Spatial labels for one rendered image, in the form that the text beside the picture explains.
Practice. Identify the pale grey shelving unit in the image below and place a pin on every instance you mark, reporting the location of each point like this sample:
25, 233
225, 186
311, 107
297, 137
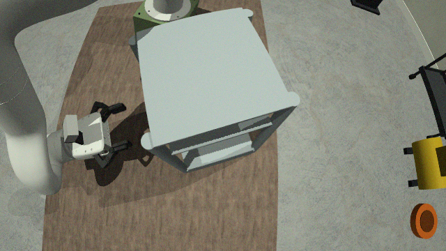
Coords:
208, 78

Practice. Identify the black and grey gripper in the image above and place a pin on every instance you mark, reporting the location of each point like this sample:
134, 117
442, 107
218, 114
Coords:
97, 142

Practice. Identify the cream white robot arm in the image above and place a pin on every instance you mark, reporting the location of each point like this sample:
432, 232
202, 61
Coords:
31, 151

